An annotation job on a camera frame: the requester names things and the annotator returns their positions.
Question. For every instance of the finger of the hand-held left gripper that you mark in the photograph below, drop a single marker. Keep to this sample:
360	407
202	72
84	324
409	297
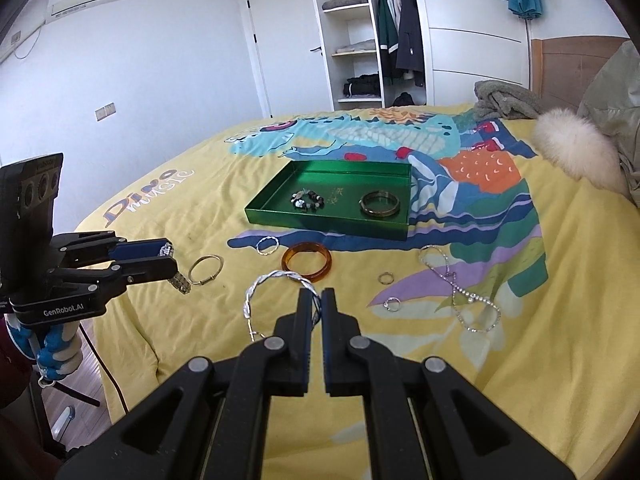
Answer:
140	248
145	270

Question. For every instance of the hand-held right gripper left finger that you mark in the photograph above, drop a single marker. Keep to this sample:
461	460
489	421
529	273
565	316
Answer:
303	332

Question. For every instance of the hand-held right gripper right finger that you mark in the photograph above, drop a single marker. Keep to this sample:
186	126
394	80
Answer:
331	345

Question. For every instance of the silver metal watch band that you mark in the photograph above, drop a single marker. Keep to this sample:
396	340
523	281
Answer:
181	284

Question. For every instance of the large twisted silver bangle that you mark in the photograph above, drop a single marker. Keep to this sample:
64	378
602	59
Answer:
248	300

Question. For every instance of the amber resin bangle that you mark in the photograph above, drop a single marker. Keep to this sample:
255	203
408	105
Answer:
285	261

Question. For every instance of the green tray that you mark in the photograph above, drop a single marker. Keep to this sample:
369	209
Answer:
340	220

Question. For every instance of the person's left forearm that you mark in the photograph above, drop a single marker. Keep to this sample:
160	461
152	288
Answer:
12	370

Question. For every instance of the person's left hand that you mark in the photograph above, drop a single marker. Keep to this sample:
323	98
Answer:
57	352

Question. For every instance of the dark olive bangle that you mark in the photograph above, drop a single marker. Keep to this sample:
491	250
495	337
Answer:
362	208

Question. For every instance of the yellow dinosaur print bedspread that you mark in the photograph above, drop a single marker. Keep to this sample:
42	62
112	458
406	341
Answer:
550	310

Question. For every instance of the white door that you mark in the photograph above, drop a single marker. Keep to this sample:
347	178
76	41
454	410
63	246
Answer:
285	50

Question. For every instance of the folded black clothes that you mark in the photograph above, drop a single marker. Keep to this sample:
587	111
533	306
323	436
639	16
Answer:
361	86

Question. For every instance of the black crumpled garment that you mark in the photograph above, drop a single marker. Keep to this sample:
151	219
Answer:
408	99

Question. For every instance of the folded beige clothes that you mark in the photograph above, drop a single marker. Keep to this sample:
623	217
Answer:
355	46

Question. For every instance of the hanging green jacket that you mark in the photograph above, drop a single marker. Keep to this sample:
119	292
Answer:
386	45

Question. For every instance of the grey fleece blanket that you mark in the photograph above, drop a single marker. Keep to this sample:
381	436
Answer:
505	100

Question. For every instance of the white fur cushion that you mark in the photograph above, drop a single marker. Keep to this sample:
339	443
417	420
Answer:
575	150

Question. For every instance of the hanging dark coat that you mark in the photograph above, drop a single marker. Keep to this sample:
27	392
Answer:
411	35

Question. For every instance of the folded grey clothes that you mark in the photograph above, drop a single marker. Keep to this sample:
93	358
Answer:
345	3

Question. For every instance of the white wardrobe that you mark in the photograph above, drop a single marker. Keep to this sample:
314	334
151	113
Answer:
475	35

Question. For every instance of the wooden headboard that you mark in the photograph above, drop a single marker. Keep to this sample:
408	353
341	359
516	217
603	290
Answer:
560	65

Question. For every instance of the beige padded jacket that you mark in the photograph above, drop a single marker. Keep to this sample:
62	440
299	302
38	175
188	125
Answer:
620	100

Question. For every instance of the wall switch plate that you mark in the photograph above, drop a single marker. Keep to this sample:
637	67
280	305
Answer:
105	111

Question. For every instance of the wall socket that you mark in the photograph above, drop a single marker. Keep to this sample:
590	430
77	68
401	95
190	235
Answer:
16	36

